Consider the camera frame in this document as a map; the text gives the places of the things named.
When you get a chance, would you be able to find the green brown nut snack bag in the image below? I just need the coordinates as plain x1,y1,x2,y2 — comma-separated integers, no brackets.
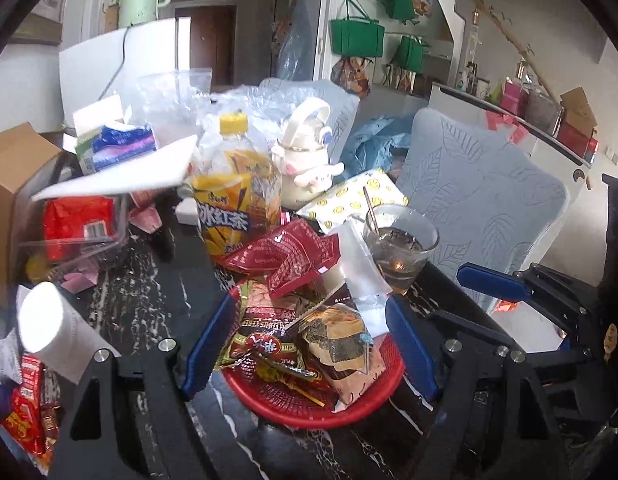
216,280,332,393

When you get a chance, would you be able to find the seaweed snack packet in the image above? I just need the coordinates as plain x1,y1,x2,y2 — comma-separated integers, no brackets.
297,302,386,411

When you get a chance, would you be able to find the dark red snack packet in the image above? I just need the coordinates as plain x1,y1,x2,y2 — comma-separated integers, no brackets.
219,219,341,299

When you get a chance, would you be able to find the red plastic basket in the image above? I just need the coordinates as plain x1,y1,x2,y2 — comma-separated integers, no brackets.
218,283,405,429

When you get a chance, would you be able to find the glass cup with stick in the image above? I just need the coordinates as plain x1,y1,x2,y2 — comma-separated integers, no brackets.
363,188,440,295

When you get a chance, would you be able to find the white paper roll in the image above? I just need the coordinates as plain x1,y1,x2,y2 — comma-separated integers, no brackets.
17,282,120,385

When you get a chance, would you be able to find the yellow smiley paper pack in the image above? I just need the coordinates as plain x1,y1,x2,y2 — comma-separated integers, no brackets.
297,169,409,233

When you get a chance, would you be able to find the iced tea bottle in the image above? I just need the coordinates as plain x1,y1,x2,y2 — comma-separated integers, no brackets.
190,110,282,262

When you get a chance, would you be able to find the clear plastic container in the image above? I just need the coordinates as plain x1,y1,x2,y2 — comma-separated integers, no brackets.
15,195,129,283

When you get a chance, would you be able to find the red packet in container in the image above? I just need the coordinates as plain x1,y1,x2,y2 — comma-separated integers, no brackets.
42,196,115,262

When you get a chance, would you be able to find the blue plastic bag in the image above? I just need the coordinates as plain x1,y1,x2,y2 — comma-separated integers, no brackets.
341,114,414,179

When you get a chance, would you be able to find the white foam sheet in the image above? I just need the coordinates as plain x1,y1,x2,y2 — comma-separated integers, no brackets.
31,134,197,202

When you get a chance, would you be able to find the white cartoon figurine jar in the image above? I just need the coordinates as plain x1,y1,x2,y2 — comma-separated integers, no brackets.
271,96,344,210

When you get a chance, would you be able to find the blue tissue pack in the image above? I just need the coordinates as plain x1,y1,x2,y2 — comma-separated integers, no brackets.
92,124,156,171

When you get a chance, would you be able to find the lower green tote bag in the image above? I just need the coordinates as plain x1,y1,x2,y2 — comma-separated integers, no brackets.
390,36,429,73

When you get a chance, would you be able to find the white plastic bags pile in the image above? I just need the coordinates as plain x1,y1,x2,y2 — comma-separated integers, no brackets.
196,78,360,164

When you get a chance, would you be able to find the patterned hanging bag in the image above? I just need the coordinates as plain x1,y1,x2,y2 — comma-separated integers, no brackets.
331,58,373,99

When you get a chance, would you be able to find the cardboard box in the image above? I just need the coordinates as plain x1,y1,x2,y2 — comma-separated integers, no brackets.
0,122,60,283

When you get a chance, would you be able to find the large green tote bag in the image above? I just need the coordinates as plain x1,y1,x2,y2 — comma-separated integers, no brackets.
330,0,385,58

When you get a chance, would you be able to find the white mini fridge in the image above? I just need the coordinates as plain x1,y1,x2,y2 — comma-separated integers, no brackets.
59,18,191,125

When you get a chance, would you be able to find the brown door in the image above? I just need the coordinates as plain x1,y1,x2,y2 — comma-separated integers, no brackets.
175,6,236,91

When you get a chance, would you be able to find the framed picture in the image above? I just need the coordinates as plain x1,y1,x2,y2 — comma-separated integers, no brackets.
10,13,62,47

